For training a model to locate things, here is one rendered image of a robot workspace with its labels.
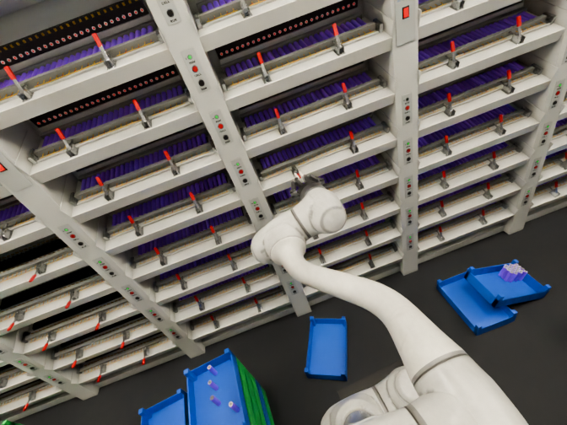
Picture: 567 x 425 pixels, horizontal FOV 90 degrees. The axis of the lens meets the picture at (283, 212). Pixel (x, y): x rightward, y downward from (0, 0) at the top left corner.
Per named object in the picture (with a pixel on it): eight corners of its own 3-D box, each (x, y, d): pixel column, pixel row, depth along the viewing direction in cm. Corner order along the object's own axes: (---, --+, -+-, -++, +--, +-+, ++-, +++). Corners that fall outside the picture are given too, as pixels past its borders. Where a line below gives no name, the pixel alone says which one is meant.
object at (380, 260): (402, 260, 168) (405, 250, 157) (306, 298, 168) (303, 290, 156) (384, 234, 180) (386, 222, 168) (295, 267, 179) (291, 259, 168)
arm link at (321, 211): (323, 178, 85) (287, 202, 86) (341, 195, 71) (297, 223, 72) (340, 205, 89) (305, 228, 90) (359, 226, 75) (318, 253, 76)
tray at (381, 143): (396, 147, 122) (398, 129, 115) (264, 196, 122) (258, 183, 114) (373, 120, 134) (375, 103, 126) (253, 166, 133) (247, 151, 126)
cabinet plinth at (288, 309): (517, 225, 178) (519, 219, 175) (191, 352, 176) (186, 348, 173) (496, 211, 191) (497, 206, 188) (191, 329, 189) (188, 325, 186)
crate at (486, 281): (509, 269, 159) (515, 259, 154) (542, 298, 143) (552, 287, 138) (463, 277, 153) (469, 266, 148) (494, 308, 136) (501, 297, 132)
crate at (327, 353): (347, 380, 139) (344, 374, 135) (307, 378, 146) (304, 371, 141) (347, 323, 162) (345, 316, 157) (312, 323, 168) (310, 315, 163)
